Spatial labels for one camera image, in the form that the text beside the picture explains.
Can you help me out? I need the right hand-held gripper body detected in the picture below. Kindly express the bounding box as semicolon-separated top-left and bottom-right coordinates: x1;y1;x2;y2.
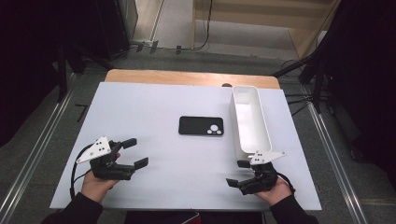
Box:
237;151;287;196

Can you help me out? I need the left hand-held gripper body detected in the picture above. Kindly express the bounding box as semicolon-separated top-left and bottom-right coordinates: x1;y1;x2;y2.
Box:
76;135;136;181

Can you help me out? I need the white plastic bin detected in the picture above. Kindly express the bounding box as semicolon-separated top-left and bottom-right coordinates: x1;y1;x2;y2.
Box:
229;85;273;161

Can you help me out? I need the black phone case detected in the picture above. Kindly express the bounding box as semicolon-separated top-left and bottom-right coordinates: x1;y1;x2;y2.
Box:
177;116;225;136

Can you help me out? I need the person's right hand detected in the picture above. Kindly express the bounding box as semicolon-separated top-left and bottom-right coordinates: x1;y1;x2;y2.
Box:
253;175;293;207

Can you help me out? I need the person's left hand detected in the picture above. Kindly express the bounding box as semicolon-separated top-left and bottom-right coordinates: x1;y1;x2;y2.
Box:
80;152;121;204

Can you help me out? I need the white board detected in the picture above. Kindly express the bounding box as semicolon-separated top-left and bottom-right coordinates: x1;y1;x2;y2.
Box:
49;81;322;212

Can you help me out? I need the red item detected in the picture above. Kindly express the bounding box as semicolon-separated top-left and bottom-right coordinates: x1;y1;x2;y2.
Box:
181;212;202;224

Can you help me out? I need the wooden table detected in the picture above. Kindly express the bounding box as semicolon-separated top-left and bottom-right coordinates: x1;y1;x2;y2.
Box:
105;68;281;90

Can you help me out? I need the black stand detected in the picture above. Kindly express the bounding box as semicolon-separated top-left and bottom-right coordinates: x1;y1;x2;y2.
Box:
55;40;113;104
272;46;331;115

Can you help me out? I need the dark cabinet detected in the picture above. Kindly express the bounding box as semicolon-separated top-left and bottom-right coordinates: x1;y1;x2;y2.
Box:
92;0;139;62

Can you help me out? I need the black curtain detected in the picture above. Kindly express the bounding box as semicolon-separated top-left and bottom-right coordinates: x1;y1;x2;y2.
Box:
323;0;396;188
0;0;104;147

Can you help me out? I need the right hand-held gripper cable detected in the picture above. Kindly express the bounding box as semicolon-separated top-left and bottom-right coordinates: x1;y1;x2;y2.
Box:
276;172;296;196

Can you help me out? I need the hand-held gripper cable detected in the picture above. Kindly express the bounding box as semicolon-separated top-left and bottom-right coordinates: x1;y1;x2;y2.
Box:
69;143;94;200
276;172;296;196

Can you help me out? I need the left hand-held gripper cable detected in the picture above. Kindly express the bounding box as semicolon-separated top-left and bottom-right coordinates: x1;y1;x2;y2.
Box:
69;143;94;200

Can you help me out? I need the metal floor rail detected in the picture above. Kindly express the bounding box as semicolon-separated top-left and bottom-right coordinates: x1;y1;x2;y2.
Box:
0;73;78;224
303;90;370;224

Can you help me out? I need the wooden shelf frame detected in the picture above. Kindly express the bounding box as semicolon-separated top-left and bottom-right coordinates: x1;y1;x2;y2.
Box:
191;0;342;60

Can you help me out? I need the black hanging cable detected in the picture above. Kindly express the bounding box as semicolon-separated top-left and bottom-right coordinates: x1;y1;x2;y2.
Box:
192;0;214;52

